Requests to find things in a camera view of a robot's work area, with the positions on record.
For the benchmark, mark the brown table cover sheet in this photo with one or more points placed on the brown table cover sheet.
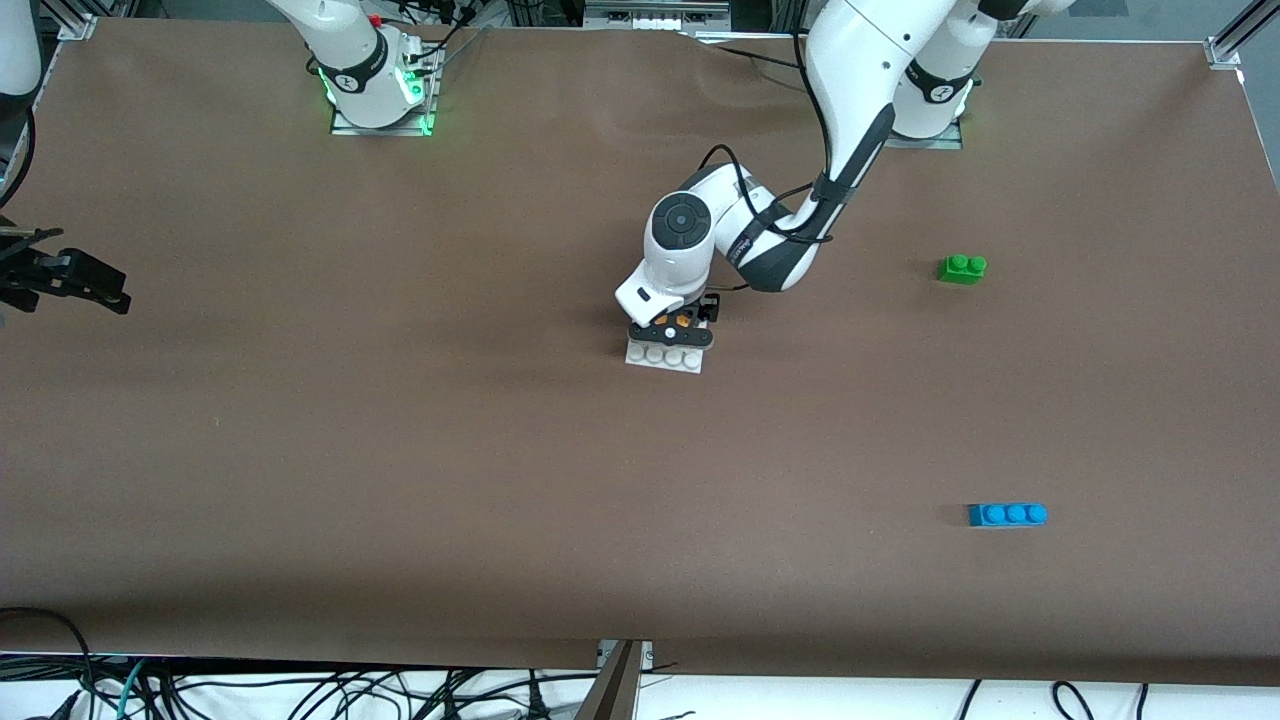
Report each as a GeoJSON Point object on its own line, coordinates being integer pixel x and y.
{"type": "Point", "coordinates": [640, 500]}

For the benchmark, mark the grey metal rack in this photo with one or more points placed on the grey metal rack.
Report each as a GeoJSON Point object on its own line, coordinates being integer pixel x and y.
{"type": "Point", "coordinates": [655, 15]}

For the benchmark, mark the white studded base plate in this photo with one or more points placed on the white studded base plate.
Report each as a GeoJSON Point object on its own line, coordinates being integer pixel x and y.
{"type": "Point", "coordinates": [665, 358]}

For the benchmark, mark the aluminium table edge rail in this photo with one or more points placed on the aluminium table edge rail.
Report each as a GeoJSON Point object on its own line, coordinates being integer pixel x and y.
{"type": "Point", "coordinates": [1258, 120]}
{"type": "Point", "coordinates": [28, 135]}

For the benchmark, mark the aluminium table bracket post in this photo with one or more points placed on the aluminium table bracket post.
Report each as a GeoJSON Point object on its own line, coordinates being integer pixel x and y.
{"type": "Point", "coordinates": [622, 690]}

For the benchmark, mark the blue three-stud block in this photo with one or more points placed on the blue three-stud block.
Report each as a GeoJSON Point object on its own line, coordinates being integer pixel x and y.
{"type": "Point", "coordinates": [1005, 515]}

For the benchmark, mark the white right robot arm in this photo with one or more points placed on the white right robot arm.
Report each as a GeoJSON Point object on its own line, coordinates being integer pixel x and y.
{"type": "Point", "coordinates": [350, 70]}

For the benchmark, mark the green two-stud block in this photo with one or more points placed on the green two-stud block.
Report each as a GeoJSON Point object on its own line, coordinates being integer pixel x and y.
{"type": "Point", "coordinates": [962, 270]}

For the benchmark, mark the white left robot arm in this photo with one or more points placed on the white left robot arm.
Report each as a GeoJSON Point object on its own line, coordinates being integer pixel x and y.
{"type": "Point", "coordinates": [860, 50]}

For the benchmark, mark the aluminium frame corner profile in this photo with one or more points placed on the aluminium frame corner profile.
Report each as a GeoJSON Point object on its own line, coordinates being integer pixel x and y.
{"type": "Point", "coordinates": [1235, 40]}
{"type": "Point", "coordinates": [78, 22]}

